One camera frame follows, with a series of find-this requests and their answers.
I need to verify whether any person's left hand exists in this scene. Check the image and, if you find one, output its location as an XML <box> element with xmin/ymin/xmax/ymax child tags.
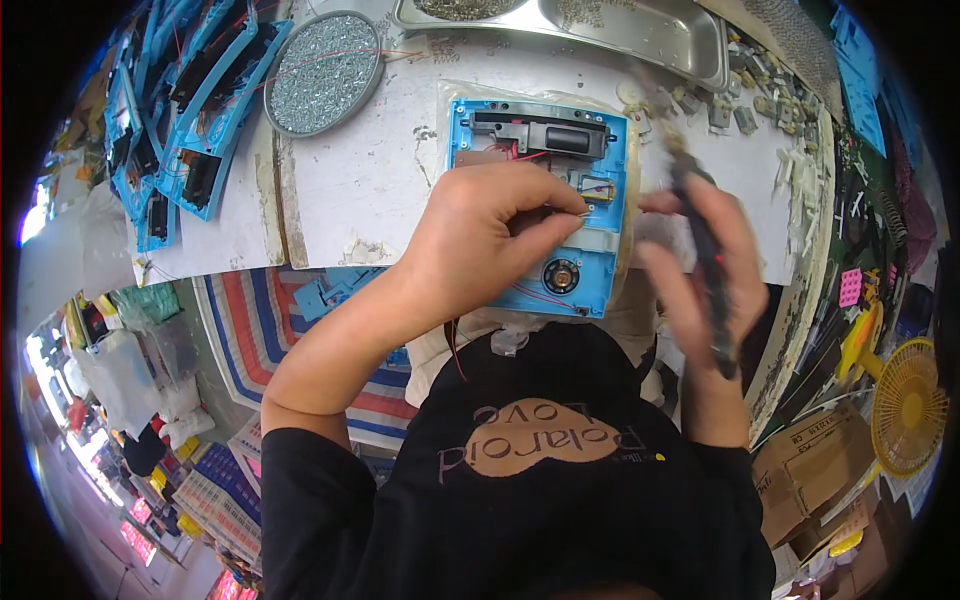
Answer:
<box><xmin>396</xmin><ymin>162</ymin><xmax>591</xmax><ymax>321</ymax></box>

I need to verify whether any person's right hand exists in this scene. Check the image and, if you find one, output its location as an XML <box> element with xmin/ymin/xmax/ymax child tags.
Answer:
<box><xmin>636</xmin><ymin>175</ymin><xmax>771</xmax><ymax>381</ymax></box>

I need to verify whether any black screwdriver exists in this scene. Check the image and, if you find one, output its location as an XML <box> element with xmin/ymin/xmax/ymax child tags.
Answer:
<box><xmin>664</xmin><ymin>127</ymin><xmax>741</xmax><ymax>381</ymax></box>

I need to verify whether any blue plastic toy housing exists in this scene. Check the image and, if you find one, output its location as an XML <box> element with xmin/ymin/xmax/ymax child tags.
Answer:
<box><xmin>447</xmin><ymin>97</ymin><xmax>631</xmax><ymax>321</ymax></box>

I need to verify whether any heap of white plastic pieces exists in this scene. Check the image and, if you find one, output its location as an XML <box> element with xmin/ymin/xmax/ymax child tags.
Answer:
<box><xmin>771</xmin><ymin>141</ymin><xmax>829</xmax><ymax>258</ymax></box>

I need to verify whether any heap of small metal parts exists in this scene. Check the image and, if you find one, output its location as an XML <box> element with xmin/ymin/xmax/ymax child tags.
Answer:
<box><xmin>619</xmin><ymin>27</ymin><xmax>828</xmax><ymax>151</ymax></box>

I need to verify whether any brown cardboard carton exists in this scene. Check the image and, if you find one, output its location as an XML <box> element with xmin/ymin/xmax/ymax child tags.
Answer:
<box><xmin>751</xmin><ymin>403</ymin><xmax>880</xmax><ymax>550</ymax></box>

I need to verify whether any stainless steel tray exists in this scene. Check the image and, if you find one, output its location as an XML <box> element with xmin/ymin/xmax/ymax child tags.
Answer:
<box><xmin>393</xmin><ymin>0</ymin><xmax>733</xmax><ymax>94</ymax></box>

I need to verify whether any person's body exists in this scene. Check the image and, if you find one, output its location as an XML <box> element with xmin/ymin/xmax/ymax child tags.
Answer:
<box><xmin>259</xmin><ymin>321</ymin><xmax>778</xmax><ymax>600</ymax></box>

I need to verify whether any yellow fan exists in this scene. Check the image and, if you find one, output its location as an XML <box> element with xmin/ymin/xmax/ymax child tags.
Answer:
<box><xmin>835</xmin><ymin>300</ymin><xmax>951</xmax><ymax>481</ymax></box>

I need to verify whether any stack of blue plastic sheets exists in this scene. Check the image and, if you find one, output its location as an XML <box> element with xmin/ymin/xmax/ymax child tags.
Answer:
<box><xmin>828</xmin><ymin>6</ymin><xmax>891</xmax><ymax>160</ymax></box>

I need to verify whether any round grey tray of screws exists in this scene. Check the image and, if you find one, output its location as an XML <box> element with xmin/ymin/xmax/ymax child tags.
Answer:
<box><xmin>262</xmin><ymin>9</ymin><xmax>387</xmax><ymax>139</ymax></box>

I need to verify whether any striped woven bag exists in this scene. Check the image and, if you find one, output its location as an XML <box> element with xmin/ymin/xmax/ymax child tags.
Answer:
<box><xmin>193</xmin><ymin>265</ymin><xmax>421</xmax><ymax>453</ymax></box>

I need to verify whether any stack of blue toy housings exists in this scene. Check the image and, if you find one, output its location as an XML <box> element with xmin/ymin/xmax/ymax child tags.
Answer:
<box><xmin>103</xmin><ymin>0</ymin><xmax>295</xmax><ymax>255</ymax></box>

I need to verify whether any stack of printed cartons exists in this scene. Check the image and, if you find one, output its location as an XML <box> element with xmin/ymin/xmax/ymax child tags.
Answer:
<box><xmin>171</xmin><ymin>441</ymin><xmax>265</xmax><ymax>573</ymax></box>

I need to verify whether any heap of clear plastic bags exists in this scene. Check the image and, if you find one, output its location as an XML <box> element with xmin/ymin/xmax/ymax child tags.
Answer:
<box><xmin>69</xmin><ymin>283</ymin><xmax>220</xmax><ymax>453</ymax></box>

